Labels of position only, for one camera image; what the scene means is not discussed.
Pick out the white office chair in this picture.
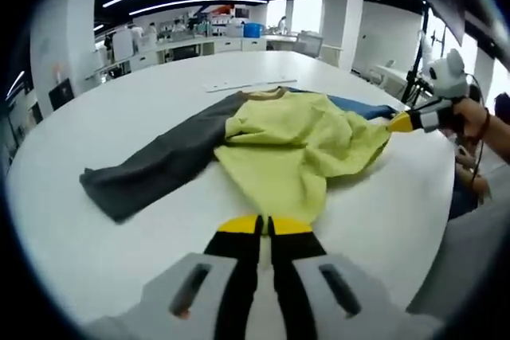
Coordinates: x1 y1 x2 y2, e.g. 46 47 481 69
296 30 325 58

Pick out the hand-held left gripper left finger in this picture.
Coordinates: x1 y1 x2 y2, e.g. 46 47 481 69
135 214 265 340

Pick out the white square pillar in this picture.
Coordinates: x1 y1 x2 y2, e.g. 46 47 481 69
320 0 364 69
29 0 97 112

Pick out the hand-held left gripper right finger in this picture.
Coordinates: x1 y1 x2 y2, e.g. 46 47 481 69
268 215 399 340

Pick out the white lab counter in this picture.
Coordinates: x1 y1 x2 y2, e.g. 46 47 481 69
94 33 269 75

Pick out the blue plastic bin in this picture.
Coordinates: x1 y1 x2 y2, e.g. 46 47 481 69
243 21 263 39

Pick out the black tripod stand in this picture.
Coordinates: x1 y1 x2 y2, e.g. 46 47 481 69
399 0 437 107

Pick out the yellow garment with dark sleeves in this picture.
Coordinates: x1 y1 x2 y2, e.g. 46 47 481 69
78 85 400 226

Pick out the thin white template strip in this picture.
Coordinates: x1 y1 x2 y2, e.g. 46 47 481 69
204 77 300 94

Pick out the thin dark gripper cable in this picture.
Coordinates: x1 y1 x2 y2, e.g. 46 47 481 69
464 72 492 184

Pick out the black monitor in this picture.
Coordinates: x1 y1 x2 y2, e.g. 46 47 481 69
47 78 76 111

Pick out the person's right hand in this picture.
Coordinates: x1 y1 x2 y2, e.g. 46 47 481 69
450 95 489 145

